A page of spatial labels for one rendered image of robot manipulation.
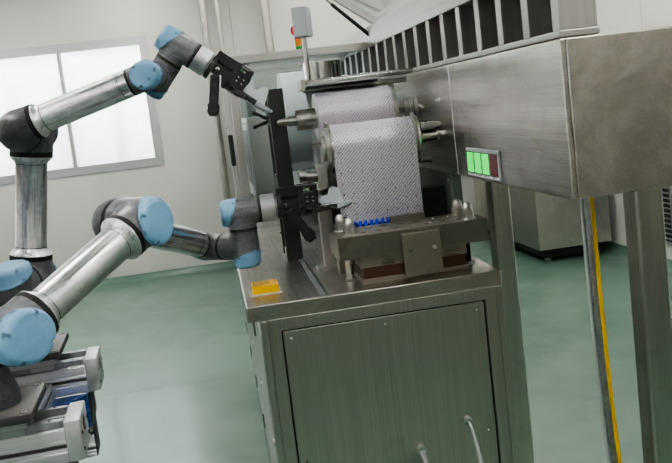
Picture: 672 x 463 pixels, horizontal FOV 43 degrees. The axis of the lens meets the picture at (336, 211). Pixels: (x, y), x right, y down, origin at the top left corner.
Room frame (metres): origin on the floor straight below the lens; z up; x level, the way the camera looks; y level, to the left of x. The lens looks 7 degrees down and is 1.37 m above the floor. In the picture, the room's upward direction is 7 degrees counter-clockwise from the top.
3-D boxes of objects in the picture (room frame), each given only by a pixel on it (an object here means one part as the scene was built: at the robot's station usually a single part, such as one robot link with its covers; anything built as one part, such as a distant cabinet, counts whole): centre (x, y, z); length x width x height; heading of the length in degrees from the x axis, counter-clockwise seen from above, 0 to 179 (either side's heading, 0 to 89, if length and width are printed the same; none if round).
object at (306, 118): (2.68, 0.06, 1.33); 0.06 x 0.06 x 0.06; 8
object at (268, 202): (2.35, 0.18, 1.11); 0.08 x 0.05 x 0.08; 8
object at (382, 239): (2.28, -0.18, 1.00); 0.40 x 0.16 x 0.06; 98
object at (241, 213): (2.34, 0.26, 1.11); 0.11 x 0.08 x 0.09; 98
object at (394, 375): (3.37, 0.08, 0.43); 2.52 x 0.64 x 0.86; 8
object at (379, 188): (2.39, -0.13, 1.11); 0.23 x 0.01 x 0.18; 98
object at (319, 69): (3.16, -0.01, 1.50); 0.14 x 0.14 x 0.06
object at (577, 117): (3.14, -0.35, 1.29); 3.10 x 0.28 x 0.30; 8
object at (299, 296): (3.37, 0.09, 0.88); 2.52 x 0.66 x 0.04; 8
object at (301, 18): (2.98, 0.05, 1.66); 0.07 x 0.07 x 0.10; 75
